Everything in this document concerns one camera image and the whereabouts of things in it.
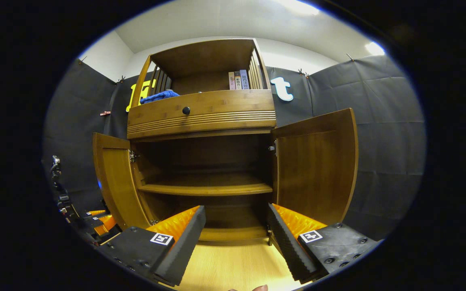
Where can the blue towel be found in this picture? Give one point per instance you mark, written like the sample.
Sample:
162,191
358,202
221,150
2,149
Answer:
158,97

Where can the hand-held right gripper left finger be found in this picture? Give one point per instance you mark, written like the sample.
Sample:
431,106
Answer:
180,250

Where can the metal door hinge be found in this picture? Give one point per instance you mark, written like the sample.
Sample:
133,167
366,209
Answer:
133,156
272,148

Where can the red clip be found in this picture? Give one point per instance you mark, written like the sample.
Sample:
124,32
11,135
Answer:
105,113

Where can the wooden inner cabinet shelf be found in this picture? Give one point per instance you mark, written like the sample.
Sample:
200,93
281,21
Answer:
204,186

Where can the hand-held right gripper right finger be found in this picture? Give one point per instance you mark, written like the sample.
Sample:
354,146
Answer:
289,246

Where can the black backdrop cloth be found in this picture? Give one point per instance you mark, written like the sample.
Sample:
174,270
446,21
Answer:
386,141

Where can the pale pink book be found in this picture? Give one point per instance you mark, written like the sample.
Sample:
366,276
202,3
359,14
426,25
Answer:
231,81

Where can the wooden cabinet drawer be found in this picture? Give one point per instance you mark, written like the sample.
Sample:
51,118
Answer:
225,109

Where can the wooden shoe cabinet door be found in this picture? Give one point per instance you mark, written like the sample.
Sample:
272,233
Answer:
318,169
115,182

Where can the tan book with dark label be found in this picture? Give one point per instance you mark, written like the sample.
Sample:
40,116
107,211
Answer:
237,80

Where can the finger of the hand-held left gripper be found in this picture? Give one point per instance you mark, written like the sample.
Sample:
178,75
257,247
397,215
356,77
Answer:
95,212
105,224

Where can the wooden double-door shoe cabinet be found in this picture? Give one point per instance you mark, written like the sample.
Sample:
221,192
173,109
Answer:
204,117

